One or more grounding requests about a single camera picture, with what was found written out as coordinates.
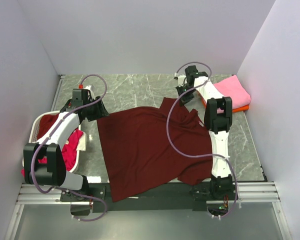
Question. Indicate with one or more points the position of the magenta t shirt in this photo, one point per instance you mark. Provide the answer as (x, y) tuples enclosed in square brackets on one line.
[(71, 158)]

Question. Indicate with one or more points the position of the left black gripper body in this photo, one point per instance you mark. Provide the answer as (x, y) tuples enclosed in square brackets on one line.
[(92, 111)]

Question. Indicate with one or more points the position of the cream t shirt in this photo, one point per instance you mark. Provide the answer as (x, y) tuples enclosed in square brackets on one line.
[(77, 141)]

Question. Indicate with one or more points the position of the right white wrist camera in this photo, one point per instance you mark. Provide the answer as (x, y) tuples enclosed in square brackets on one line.
[(180, 78)]

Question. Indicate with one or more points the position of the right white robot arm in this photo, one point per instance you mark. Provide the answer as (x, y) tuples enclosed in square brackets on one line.
[(218, 119)]

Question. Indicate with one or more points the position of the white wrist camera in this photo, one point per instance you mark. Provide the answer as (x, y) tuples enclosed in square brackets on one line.
[(90, 88), (180, 78)]

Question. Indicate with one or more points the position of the black base beam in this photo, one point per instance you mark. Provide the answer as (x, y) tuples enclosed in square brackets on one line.
[(203, 197)]

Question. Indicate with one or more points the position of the dark red t shirt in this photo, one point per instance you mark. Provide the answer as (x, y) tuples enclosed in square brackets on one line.
[(145, 147)]

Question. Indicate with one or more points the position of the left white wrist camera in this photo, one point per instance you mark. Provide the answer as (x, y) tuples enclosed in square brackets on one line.
[(90, 88)]

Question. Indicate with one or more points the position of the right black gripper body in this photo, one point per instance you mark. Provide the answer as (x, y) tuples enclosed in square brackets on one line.
[(187, 97)]

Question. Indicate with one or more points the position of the red t shirt in basket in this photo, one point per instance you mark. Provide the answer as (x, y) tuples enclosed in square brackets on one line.
[(45, 123)]

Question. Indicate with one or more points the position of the white laundry basket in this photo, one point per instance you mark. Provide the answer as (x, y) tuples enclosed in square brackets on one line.
[(35, 125)]

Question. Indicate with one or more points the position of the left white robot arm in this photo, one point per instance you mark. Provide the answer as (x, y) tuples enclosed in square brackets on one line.
[(43, 158)]

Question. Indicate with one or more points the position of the aluminium rail frame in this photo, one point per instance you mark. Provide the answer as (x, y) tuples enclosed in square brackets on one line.
[(258, 215)]

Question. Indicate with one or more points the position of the folded pink t shirt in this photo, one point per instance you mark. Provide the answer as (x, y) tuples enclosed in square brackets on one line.
[(231, 87)]

